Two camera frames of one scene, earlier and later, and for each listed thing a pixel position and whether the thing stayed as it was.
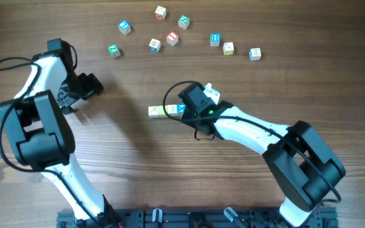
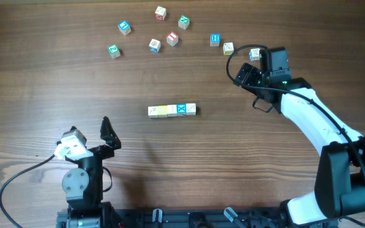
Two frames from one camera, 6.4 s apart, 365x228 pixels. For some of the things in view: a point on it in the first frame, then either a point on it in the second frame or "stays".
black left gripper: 93,87 to 107,134
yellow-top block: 180,108 stays
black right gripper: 186,117 to 253,73
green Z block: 114,50 stays
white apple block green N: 172,110 stays
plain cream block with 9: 153,112 stays
